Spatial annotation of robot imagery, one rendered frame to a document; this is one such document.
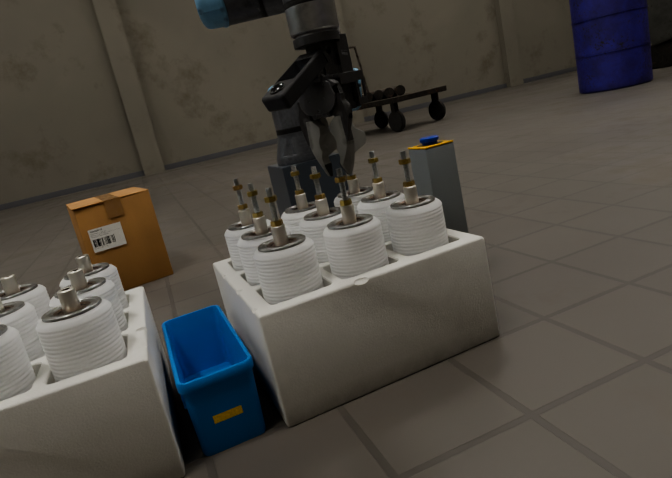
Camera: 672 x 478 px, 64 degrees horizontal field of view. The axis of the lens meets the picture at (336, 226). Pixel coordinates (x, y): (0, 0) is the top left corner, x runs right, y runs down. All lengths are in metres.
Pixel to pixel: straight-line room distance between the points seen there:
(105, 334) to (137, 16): 8.14
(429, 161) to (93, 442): 0.76
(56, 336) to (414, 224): 0.53
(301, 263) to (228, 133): 7.95
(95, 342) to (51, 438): 0.12
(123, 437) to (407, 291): 0.44
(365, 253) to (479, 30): 9.96
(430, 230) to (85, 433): 0.57
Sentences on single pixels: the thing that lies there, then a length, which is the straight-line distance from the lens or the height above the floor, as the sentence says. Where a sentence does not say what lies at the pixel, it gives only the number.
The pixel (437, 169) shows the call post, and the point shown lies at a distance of 1.12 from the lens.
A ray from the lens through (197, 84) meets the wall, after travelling 8.70.
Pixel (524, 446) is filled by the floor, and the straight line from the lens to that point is 0.73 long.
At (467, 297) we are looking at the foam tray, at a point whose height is 0.09.
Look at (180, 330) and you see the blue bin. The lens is 1.06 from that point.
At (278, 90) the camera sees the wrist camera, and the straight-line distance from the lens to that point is 0.77.
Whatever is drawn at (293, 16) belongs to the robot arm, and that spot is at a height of 0.57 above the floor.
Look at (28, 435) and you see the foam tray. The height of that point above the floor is 0.14.
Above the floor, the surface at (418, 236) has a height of 0.20.
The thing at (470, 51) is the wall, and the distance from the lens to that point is 10.53.
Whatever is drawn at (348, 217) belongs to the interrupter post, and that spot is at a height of 0.26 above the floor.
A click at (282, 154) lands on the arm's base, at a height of 0.33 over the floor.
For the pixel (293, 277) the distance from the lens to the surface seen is 0.79.
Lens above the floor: 0.44
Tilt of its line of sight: 13 degrees down
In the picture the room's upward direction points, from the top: 13 degrees counter-clockwise
